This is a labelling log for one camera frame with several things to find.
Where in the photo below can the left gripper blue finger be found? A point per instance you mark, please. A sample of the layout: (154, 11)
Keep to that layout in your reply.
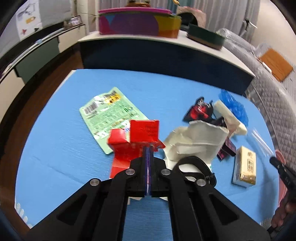
(146, 160)
(151, 156)

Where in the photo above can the red cardboard box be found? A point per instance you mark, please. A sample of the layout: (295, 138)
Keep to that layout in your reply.
(128, 145)

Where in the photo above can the clear plastic wrapper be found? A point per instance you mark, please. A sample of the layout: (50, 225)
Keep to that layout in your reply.
(259, 144)

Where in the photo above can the small tissue pack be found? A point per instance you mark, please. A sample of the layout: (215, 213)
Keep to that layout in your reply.
(244, 168)

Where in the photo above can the white torn pouch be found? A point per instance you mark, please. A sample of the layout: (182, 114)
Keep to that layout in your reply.
(199, 139)

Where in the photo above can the green snack wrapper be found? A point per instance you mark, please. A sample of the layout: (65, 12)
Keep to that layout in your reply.
(109, 111)

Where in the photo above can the red black snack wrapper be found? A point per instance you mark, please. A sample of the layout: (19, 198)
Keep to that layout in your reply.
(200, 111)

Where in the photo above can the cream paper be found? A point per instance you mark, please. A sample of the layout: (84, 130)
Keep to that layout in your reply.
(234, 126)

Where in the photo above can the blue plastic bag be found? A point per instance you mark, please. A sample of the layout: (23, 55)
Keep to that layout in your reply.
(234, 106)

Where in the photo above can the magenta black wrapper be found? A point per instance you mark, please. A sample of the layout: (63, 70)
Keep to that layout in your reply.
(227, 149)

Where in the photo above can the right hand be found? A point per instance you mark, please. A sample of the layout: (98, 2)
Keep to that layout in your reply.
(282, 211)

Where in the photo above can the grey quilted sofa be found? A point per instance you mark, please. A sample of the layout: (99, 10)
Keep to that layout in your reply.
(274, 99)

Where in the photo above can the blue table mat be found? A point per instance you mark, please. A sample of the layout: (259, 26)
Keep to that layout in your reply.
(61, 155)

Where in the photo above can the white coffee table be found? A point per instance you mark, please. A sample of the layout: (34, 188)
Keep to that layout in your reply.
(180, 57)

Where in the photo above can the white charger on sofa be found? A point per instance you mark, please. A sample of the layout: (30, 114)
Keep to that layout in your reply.
(266, 67)

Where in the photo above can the orange cushion near lamp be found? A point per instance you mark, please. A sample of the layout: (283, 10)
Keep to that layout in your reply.
(280, 68)

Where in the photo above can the colourful storage box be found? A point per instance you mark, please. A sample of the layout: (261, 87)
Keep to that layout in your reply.
(139, 21)

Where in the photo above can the tv cabinet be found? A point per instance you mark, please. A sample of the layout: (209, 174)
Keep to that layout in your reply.
(30, 61)

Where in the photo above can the pink woven basket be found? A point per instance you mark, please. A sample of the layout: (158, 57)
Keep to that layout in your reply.
(200, 16)

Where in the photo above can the white floor lamp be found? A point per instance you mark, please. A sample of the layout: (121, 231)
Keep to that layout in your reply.
(249, 29)

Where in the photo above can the covered television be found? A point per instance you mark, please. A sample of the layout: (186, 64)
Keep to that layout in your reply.
(33, 16)

